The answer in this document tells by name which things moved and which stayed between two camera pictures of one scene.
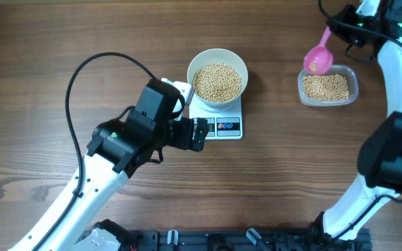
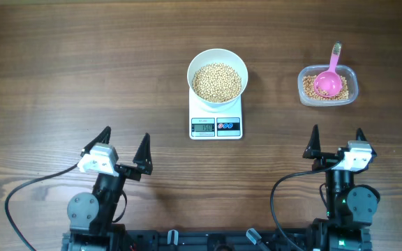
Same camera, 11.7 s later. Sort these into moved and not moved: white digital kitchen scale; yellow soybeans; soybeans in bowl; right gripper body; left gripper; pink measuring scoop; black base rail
Moved: left gripper; right gripper body; pink measuring scoop
Not moved: black base rail; white digital kitchen scale; soybeans in bowl; yellow soybeans
